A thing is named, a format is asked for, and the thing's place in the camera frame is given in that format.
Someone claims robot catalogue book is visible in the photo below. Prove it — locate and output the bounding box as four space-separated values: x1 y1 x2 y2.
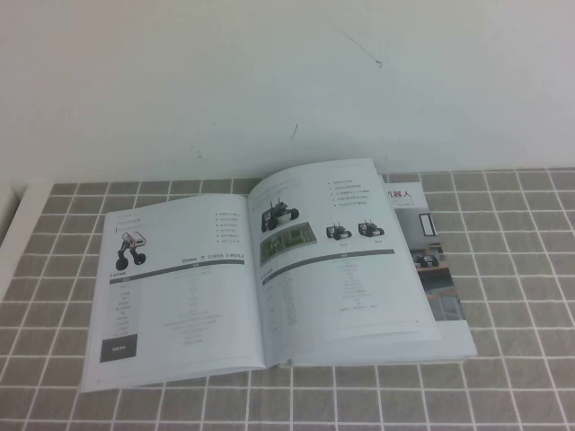
78 156 479 395

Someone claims grey white checked tablecloth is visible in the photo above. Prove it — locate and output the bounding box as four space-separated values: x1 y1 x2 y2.
0 166 575 431

